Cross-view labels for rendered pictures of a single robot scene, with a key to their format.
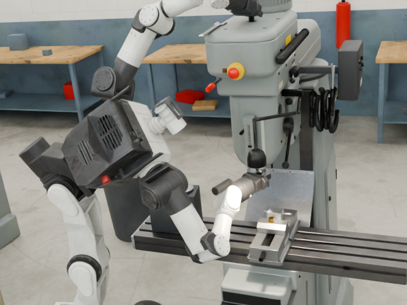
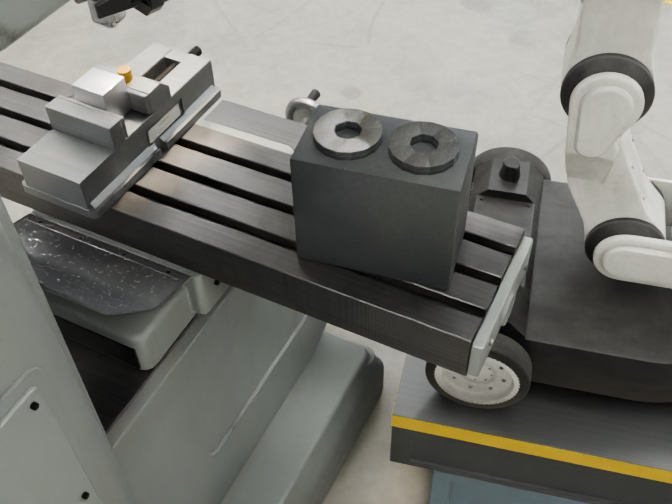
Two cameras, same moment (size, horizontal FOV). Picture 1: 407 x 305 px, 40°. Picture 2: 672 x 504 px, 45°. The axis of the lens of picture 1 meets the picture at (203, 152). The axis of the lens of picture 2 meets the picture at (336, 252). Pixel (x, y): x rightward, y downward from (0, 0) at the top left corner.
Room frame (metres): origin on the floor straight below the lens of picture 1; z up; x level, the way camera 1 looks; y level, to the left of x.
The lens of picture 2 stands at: (3.09, 0.16, 1.81)
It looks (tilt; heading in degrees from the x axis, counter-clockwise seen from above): 47 degrees down; 185
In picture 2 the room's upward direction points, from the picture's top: 2 degrees counter-clockwise
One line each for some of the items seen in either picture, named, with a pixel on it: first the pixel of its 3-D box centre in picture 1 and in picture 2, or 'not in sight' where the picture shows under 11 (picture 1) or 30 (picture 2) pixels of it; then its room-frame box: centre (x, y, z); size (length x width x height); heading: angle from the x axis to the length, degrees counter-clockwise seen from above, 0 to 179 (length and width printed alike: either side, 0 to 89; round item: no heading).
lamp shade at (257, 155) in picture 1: (256, 157); not in sight; (1.88, -0.19, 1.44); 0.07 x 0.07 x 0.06
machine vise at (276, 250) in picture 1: (274, 230); (121, 113); (2.07, -0.27, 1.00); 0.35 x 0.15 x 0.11; 156
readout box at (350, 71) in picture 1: (352, 69); not in sight; (2.26, -0.66, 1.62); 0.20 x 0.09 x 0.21; 157
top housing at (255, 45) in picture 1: (254, 41); not in sight; (2.13, -0.24, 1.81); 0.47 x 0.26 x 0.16; 157
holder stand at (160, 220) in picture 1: (175, 207); (383, 194); (2.28, 0.16, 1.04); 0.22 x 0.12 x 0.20; 77
